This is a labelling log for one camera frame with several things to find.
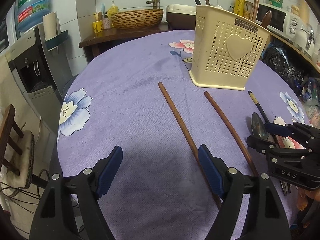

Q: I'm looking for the dark chopstick gold band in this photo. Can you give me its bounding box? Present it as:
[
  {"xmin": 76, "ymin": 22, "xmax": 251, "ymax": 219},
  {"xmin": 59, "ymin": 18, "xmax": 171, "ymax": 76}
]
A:
[{"xmin": 248, "ymin": 90, "xmax": 279, "ymax": 146}]

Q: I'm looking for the shiny steel spoon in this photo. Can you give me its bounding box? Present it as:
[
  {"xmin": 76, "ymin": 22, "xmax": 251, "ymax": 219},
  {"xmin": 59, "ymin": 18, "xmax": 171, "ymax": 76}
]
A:
[{"xmin": 251, "ymin": 112, "xmax": 291, "ymax": 196}]

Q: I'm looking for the brown wooden chopstick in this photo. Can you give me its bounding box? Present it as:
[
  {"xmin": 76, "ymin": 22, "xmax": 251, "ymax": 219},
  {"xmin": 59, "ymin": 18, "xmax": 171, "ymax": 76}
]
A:
[
  {"xmin": 249, "ymin": 0, "xmax": 257, "ymax": 21},
  {"xmin": 253, "ymin": 0, "xmax": 259, "ymax": 22},
  {"xmin": 204, "ymin": 91, "xmax": 259, "ymax": 176},
  {"xmin": 158, "ymin": 82, "xmax": 222, "ymax": 210}
]

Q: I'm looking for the wooden handled spoon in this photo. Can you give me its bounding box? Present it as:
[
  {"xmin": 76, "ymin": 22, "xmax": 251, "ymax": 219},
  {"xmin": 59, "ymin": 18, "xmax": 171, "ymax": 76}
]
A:
[{"xmin": 261, "ymin": 10, "xmax": 272, "ymax": 28}]

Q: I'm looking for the right hand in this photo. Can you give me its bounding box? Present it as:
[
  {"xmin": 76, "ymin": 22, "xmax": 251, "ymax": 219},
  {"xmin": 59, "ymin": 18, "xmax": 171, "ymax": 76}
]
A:
[{"xmin": 297, "ymin": 187, "xmax": 320, "ymax": 212}]

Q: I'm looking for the colourful filled plastic bag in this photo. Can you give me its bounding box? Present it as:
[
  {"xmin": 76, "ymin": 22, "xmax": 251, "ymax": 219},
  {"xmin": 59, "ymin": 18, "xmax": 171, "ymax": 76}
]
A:
[{"xmin": 300, "ymin": 77, "xmax": 319, "ymax": 128}]

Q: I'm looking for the wooden shelf unit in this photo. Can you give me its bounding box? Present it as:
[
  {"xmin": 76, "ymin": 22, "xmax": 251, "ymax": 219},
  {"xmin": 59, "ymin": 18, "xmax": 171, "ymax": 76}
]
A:
[{"xmin": 270, "ymin": 32, "xmax": 319, "ymax": 74}]

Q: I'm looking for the black garbage bag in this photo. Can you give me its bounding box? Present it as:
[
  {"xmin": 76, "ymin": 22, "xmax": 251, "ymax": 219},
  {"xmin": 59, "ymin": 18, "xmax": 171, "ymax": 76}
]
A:
[{"xmin": 261, "ymin": 42, "xmax": 304, "ymax": 93}]

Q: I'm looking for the wooden chair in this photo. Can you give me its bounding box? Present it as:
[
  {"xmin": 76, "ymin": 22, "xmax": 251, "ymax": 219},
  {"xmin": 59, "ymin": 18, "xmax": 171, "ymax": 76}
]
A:
[{"xmin": 1, "ymin": 104, "xmax": 48, "ymax": 196}]

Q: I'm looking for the white kettle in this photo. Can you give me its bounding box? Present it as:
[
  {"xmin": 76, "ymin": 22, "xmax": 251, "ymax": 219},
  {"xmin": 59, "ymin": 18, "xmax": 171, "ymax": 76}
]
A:
[{"xmin": 294, "ymin": 24, "xmax": 315, "ymax": 57}]

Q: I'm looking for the beige perforated utensil holder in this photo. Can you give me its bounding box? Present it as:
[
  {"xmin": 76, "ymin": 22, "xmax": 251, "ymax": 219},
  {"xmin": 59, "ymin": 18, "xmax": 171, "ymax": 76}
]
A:
[{"xmin": 189, "ymin": 5, "xmax": 271, "ymax": 90}]

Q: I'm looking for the purple floral tablecloth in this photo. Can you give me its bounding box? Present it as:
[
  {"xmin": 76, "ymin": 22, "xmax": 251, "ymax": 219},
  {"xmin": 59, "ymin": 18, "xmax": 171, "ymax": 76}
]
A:
[{"xmin": 56, "ymin": 29, "xmax": 307, "ymax": 240}]

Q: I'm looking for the white microwave oven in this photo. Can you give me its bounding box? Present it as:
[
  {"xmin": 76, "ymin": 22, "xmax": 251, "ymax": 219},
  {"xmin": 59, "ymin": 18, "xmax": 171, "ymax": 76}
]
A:
[{"xmin": 255, "ymin": 3, "xmax": 302, "ymax": 42}]

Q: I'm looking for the water dispenser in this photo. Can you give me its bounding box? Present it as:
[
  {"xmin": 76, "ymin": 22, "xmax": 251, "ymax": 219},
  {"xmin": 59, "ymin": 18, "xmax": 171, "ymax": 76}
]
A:
[{"xmin": 9, "ymin": 23, "xmax": 72, "ymax": 133}]

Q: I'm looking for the yellow chopstick package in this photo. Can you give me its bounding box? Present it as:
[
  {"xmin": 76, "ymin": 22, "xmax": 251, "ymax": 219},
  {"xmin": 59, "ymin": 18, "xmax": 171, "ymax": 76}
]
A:
[{"xmin": 234, "ymin": 0, "xmax": 245, "ymax": 16}]

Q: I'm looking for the dark wooden counter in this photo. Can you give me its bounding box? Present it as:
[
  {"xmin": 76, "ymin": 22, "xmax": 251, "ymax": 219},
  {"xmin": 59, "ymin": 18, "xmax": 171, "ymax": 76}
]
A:
[{"xmin": 79, "ymin": 23, "xmax": 171, "ymax": 62}]

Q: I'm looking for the white rice cooker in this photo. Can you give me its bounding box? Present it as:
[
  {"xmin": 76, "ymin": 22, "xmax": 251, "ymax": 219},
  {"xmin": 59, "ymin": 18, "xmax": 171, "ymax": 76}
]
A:
[{"xmin": 166, "ymin": 4, "xmax": 196, "ymax": 30}]

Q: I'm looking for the yellow mug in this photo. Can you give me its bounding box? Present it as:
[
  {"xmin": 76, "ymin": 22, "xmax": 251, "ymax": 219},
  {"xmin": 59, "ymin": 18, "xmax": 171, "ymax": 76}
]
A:
[{"xmin": 92, "ymin": 20, "xmax": 104, "ymax": 34}]

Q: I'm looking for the paper cup stack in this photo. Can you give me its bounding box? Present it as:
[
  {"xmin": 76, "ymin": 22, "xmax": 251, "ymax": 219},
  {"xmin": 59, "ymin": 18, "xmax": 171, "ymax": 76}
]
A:
[{"xmin": 43, "ymin": 12, "xmax": 57, "ymax": 41}]

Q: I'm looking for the woven basket sink bowl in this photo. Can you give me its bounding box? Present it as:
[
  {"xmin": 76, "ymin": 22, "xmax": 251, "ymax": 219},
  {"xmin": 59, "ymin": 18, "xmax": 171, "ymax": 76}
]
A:
[{"xmin": 110, "ymin": 9, "xmax": 164, "ymax": 29}]

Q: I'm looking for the yellow soap bottle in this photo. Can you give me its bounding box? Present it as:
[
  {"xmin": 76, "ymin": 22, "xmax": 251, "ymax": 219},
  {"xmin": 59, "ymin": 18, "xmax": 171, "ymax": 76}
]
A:
[{"xmin": 107, "ymin": 1, "xmax": 119, "ymax": 18}]

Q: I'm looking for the bronze faucet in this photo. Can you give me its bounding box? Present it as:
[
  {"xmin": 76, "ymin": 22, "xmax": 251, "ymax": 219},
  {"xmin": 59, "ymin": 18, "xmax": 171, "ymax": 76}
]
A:
[{"xmin": 146, "ymin": 0, "xmax": 159, "ymax": 9}]

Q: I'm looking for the blue water jug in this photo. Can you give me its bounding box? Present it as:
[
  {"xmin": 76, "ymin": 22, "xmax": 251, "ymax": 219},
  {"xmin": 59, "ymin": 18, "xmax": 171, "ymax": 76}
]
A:
[{"xmin": 16, "ymin": 0, "xmax": 50, "ymax": 33}]

